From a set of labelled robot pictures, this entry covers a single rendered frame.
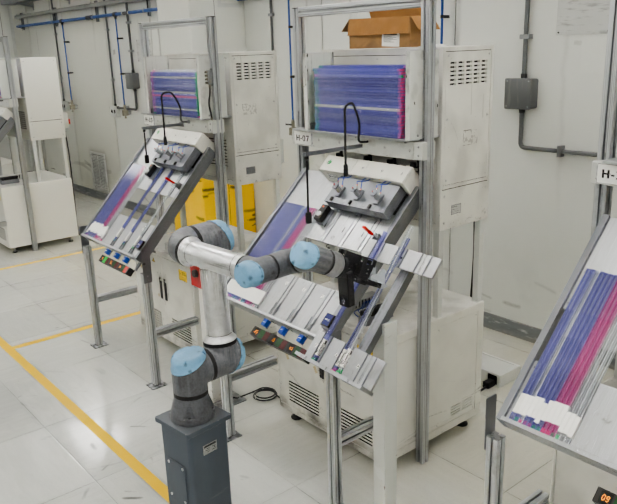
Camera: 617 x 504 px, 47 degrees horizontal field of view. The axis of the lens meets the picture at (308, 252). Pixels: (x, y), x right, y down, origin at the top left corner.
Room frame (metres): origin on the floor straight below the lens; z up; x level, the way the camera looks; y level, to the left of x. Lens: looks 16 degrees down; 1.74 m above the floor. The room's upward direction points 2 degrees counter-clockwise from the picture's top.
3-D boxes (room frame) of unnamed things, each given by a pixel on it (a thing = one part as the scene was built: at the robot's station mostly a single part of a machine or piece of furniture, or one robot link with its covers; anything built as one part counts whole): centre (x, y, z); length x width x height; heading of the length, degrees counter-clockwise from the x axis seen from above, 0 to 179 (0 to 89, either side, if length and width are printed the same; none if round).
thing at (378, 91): (2.90, -0.25, 1.52); 0.51 x 0.13 x 0.27; 39
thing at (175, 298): (4.02, 0.74, 0.66); 1.01 x 0.73 x 1.31; 129
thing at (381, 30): (3.17, -0.41, 1.82); 0.68 x 0.30 x 0.20; 39
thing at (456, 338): (3.02, -0.31, 0.31); 0.70 x 0.65 x 0.62; 39
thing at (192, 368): (2.14, 0.40, 0.72); 0.13 x 0.12 x 0.14; 134
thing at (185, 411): (2.14, 0.41, 0.60); 0.15 x 0.15 x 0.10
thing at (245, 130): (4.16, 0.59, 0.95); 1.35 x 0.82 x 1.90; 129
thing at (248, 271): (2.03, 0.29, 1.14); 0.49 x 0.11 x 0.12; 44
